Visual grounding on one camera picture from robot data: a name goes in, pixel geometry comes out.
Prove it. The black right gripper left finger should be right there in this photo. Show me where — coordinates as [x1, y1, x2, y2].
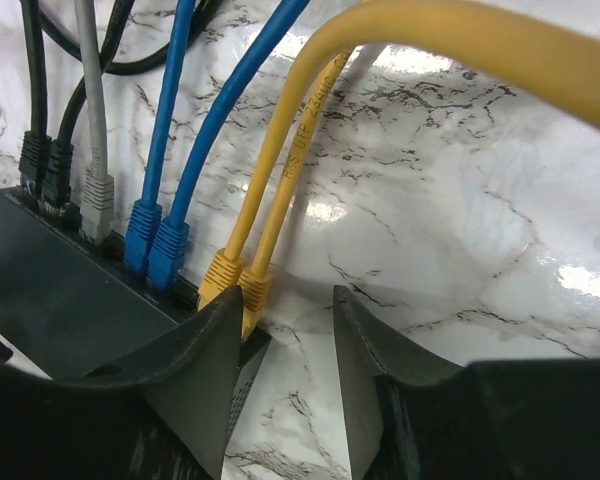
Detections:
[87, 284, 245, 479]

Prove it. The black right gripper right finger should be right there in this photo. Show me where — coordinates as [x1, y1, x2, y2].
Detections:
[332, 285, 460, 479]

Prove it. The black network switch box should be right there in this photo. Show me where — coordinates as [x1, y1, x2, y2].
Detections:
[0, 187, 270, 447]

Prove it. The grey ethernet cable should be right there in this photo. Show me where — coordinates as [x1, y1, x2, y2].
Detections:
[73, 0, 116, 245]

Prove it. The black ethernet cable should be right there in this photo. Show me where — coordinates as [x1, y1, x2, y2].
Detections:
[18, 0, 52, 199]
[38, 0, 221, 211]

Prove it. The yellow ethernet cable inner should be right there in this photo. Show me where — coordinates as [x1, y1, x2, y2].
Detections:
[197, 44, 354, 314]

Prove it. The yellow ethernet cable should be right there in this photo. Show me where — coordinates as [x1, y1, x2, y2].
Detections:
[238, 0, 600, 341]
[197, 44, 354, 314]

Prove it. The blue ethernet cable left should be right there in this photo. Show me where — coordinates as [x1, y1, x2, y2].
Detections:
[123, 0, 197, 277]

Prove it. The blue ethernet cable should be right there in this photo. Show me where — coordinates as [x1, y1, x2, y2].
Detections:
[146, 0, 312, 294]
[123, 0, 197, 277]

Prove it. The blue ethernet cable right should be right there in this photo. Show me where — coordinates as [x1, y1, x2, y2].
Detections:
[146, 0, 312, 294]

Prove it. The yellow ethernet cable outer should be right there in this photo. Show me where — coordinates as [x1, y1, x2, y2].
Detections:
[238, 0, 600, 341]

